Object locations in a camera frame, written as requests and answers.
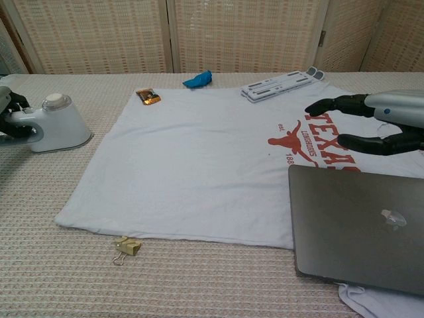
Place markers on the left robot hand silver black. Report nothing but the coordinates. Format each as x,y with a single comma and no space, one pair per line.
13,99

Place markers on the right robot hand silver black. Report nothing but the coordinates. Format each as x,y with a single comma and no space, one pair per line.
401,106

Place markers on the white steam iron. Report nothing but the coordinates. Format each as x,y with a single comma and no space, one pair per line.
63,126

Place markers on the white Texas Longhorns T-shirt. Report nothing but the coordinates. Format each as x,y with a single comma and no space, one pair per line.
185,165

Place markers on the beige woven tablecloth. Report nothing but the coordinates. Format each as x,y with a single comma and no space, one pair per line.
39,198

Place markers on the metal screen hinge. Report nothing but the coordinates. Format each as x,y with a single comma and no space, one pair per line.
323,37

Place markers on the woven folding screen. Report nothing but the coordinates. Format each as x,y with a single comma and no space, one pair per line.
99,36

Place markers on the white folding laptop stand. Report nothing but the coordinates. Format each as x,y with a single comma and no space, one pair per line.
281,86

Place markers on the grey closed Apple laptop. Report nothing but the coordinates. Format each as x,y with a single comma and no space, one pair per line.
351,232

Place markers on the brown orange snack wrapper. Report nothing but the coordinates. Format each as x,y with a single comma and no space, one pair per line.
149,97

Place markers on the gold binder clip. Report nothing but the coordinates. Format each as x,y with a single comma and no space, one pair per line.
127,246

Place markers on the blue crumpled plastic object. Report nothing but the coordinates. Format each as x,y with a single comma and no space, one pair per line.
198,80

